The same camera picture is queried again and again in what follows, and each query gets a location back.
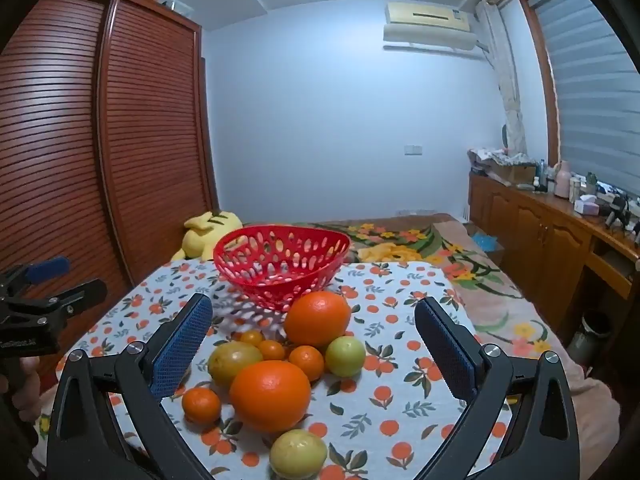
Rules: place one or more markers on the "person's left forearm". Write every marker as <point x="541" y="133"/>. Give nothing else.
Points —
<point x="12" y="452"/>

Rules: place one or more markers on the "wooden side cabinet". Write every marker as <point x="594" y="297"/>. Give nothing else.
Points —
<point x="530" y="225"/>

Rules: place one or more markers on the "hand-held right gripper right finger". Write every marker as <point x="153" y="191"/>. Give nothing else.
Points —
<point x="445" y="350"/>

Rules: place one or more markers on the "pink tissue box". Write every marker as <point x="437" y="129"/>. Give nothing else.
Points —
<point x="586" y="206"/>

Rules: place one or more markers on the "floral blanket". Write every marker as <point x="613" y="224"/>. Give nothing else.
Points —
<point x="480" y="280"/>

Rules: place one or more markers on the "dark trash bin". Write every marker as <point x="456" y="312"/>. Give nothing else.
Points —
<point x="592" y="332"/>

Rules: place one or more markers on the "blue crumpled bag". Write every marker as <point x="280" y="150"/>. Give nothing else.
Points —
<point x="487" y="242"/>

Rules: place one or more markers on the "patterned cloth pile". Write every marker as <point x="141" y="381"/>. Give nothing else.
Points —
<point x="492" y="155"/>

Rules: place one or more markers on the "red perforated plastic basket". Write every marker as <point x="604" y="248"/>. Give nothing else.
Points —
<point x="260" y="294"/>

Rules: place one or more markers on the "yellow-green round fruit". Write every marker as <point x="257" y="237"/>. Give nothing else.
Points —
<point x="298" y="452"/>
<point x="230" y="362"/>

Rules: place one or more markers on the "pink bottle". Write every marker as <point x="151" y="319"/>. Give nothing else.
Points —
<point x="563" y="182"/>

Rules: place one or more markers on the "brown louvered wooden wardrobe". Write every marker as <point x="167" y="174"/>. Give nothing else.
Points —
<point x="140" y="135"/>

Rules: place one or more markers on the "white wall socket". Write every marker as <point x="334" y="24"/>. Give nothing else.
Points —
<point x="413" y="149"/>

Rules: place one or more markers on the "small tangerine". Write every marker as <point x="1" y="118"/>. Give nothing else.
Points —
<point x="251" y="337"/>
<point x="201" y="405"/>
<point x="271" y="350"/>
<point x="306" y="362"/>

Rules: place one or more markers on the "grey window blind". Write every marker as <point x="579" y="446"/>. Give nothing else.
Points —
<point x="590" y="100"/>

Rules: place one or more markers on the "person's left hand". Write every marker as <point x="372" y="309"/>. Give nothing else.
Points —
<point x="25" y="390"/>

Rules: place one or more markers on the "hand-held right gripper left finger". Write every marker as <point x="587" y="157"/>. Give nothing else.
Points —
<point x="182" y="345"/>

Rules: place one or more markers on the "green round fruit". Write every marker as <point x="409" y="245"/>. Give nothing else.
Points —
<point x="345" y="356"/>

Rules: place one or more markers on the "wall air conditioner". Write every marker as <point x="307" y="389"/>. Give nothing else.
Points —
<point x="425" y="17"/>

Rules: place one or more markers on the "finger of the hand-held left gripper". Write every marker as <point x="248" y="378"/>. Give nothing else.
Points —
<point x="80" y="297"/>
<point x="47" y="267"/>

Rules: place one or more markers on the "large orange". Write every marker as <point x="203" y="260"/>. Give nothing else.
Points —
<point x="270" y="395"/>
<point x="317" y="317"/>

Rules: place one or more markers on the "orange print tablecloth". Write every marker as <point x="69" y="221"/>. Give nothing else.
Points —
<point x="390" y="410"/>

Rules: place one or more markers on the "yellow plush toy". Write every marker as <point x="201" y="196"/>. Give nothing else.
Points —
<point x="200" y="240"/>

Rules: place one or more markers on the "black small tripod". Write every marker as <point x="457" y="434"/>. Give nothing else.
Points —
<point x="617" y="210"/>

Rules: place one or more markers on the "white curtain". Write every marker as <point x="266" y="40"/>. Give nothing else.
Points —
<point x="507" y="85"/>

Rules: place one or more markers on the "cardboard box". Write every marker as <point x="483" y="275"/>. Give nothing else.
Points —
<point x="515" y="173"/>

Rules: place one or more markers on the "clear plastic box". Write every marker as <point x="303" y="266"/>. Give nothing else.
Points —
<point x="180" y="6"/>

